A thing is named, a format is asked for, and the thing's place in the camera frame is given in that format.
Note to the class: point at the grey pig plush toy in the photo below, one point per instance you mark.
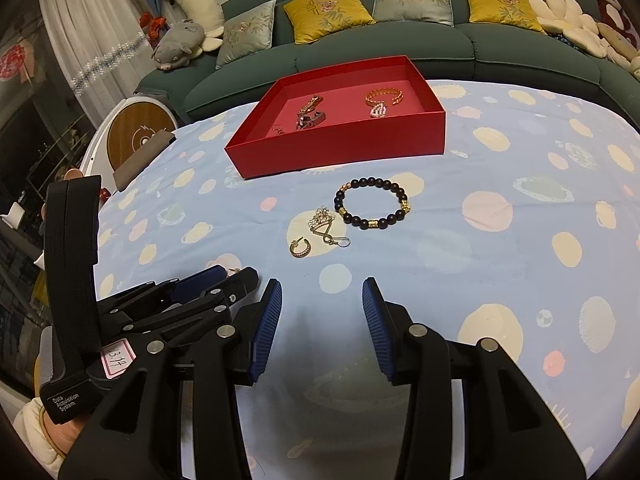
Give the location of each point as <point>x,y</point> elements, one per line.
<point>177,42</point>

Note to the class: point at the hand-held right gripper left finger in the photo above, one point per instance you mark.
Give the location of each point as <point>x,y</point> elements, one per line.
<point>264,335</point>

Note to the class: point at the white round wooden device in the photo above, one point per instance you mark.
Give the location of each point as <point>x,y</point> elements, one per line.
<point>135,125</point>

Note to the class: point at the white flower-shaped cushion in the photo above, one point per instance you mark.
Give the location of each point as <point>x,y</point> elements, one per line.
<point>565,20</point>

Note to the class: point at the white cow plush toy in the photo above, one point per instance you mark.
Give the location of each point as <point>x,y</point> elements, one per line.
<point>200,5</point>

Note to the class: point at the grey-green embroidered cushion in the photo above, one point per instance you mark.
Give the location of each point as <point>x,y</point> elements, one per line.
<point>247,35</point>

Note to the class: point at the dark green sofa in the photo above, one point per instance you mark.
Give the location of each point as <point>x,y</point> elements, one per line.
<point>400,42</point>

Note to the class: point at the gold crown brooch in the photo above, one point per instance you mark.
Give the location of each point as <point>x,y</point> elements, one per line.
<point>320,220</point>

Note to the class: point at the gold link watch band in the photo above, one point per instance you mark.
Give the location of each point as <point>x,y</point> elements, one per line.
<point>310,105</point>

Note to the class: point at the red cardboard box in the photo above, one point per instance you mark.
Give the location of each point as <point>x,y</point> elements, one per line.
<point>325,147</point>

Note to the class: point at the red round window decoration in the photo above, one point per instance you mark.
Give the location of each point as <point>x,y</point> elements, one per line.
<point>15,60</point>

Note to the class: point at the gold hoop earring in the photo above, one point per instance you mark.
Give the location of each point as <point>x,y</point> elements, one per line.
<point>305,249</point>

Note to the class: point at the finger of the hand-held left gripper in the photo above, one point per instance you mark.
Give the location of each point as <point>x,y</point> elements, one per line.
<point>200,280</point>
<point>230,290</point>

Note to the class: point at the yellow embroidered cushion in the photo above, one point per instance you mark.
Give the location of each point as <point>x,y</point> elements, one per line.
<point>500,2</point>
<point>325,12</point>

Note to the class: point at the person's left hand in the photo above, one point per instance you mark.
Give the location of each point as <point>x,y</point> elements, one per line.
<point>62,437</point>

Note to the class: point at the silver wrist watch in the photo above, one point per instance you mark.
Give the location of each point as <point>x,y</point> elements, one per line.
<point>312,120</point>

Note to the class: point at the brown padded seat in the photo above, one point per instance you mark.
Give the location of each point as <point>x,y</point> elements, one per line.
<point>140,157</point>

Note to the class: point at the red monkey plush toy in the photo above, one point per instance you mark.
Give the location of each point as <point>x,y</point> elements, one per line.
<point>607,0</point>

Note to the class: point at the red curtain tie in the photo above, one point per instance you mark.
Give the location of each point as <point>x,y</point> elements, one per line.
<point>155,25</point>

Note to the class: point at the white sheer curtain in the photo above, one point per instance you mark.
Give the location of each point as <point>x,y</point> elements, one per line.
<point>90,35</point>

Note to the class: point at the gold bangle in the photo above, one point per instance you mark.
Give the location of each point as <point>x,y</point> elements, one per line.
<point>367,96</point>

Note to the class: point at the person's left forearm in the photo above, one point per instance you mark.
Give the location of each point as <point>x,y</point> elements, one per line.
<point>30,425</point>

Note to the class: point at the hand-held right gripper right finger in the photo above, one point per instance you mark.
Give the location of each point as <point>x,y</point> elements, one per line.
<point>380,335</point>

